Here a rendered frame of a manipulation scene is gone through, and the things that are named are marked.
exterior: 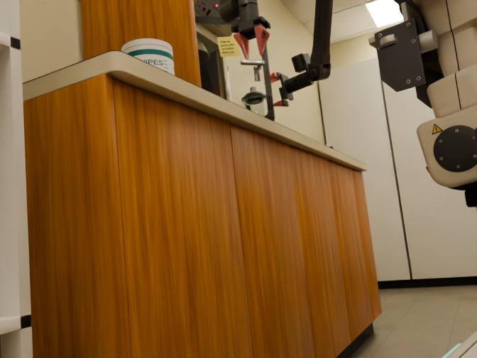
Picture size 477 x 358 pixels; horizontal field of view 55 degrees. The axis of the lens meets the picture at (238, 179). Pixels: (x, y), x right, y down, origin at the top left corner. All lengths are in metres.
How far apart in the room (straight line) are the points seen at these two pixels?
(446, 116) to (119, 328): 0.82
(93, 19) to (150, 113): 0.99
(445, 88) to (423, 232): 3.35
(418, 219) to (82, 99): 3.81
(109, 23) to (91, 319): 1.22
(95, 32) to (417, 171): 3.29
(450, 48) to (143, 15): 1.03
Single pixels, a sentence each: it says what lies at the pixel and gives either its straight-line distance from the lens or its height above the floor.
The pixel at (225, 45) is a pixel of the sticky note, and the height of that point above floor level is 1.28.
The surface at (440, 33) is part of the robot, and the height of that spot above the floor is 1.01.
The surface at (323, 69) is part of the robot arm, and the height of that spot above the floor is 1.18.
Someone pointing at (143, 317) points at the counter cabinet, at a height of 0.45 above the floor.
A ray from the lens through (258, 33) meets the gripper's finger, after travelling 1.35.
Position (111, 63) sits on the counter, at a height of 0.91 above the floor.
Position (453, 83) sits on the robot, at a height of 0.87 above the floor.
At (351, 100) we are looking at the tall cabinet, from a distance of 4.67.
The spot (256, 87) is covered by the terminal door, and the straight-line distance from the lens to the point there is 1.71.
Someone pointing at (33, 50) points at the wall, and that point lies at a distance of 1.78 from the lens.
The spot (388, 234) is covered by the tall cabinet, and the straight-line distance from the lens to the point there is 4.47.
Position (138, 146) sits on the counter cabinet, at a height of 0.77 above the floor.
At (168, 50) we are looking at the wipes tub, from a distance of 1.21.
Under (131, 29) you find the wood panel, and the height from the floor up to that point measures 1.36.
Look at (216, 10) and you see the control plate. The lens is 1.85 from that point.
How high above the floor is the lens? 0.57
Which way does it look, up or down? 8 degrees up
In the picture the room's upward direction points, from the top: 6 degrees counter-clockwise
